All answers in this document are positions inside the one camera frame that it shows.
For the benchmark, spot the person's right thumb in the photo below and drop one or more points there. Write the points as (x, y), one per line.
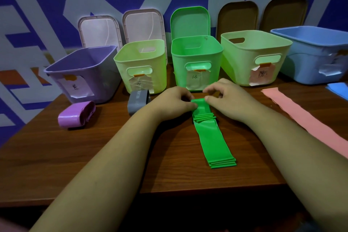
(214, 101)

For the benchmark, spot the pink bin lid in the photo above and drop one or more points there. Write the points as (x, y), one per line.
(144, 26)
(99, 32)

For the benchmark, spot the green plastic bin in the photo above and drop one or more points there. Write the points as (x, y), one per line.
(197, 60)

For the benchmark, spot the green bin lid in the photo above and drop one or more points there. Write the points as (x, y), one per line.
(190, 22)

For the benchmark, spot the large yellow-green plastic bin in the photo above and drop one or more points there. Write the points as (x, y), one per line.
(252, 55)

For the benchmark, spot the small yellow-green plastic bin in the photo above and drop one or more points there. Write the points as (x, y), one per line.
(141, 64)

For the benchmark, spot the person's right forearm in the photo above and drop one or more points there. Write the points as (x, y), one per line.
(304, 163)

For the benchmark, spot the purple plastic bin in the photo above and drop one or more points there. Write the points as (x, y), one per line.
(81, 74)

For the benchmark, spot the white paper label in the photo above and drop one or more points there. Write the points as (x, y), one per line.
(140, 83)
(196, 79)
(330, 66)
(76, 86)

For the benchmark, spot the person's right hand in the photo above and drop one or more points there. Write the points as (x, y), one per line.
(233, 101)

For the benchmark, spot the blue plastic bin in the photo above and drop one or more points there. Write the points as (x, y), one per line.
(312, 52)

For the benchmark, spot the rolled grey elastic band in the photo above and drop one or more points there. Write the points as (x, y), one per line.
(137, 100)

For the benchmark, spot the rolled purple elastic band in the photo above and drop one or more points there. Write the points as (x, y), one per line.
(76, 115)

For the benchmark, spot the pink elastic band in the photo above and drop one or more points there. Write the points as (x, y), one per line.
(304, 119)

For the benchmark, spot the blue elastic band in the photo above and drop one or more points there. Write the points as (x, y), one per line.
(338, 89)

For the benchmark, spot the person's left forearm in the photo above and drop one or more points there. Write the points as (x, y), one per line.
(103, 174)

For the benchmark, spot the person's left hand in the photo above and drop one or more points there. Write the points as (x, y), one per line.
(170, 104)

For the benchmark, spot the green elastic band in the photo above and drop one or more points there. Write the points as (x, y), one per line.
(210, 134)

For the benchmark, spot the person's left thumb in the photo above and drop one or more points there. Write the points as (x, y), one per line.
(190, 105)

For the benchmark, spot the pink paper label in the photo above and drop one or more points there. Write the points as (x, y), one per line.
(259, 73)

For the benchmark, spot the brown bin lid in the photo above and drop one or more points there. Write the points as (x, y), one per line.
(237, 18)
(284, 13)

